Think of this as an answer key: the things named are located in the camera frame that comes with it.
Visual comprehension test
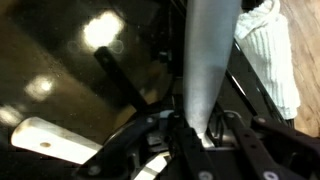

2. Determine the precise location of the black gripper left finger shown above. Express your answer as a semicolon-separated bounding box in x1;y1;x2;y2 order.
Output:
73;116;158;180

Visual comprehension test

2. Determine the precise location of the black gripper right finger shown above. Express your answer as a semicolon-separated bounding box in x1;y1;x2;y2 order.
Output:
224;111;320;180

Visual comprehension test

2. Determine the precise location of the wooden spatula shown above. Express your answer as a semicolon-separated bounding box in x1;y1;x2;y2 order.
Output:
11;117;102;164

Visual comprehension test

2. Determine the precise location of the white dish towel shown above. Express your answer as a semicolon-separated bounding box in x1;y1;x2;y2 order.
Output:
234;0;300;120

